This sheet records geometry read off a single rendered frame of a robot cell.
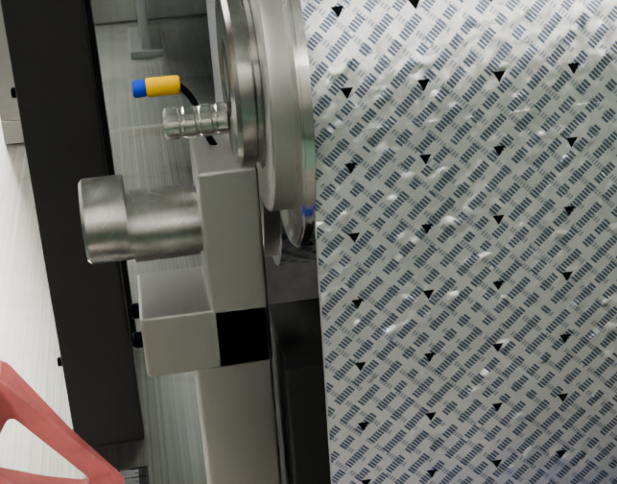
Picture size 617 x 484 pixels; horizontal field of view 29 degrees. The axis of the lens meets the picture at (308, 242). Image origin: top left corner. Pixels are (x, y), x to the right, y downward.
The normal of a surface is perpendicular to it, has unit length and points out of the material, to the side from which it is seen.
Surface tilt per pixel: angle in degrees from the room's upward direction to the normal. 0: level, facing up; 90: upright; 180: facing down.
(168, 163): 0
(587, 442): 90
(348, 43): 65
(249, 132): 108
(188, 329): 90
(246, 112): 97
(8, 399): 89
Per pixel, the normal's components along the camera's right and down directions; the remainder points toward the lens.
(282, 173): 0.17, 0.74
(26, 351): -0.06, -0.91
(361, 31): 0.11, -0.10
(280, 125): 0.17, 0.47
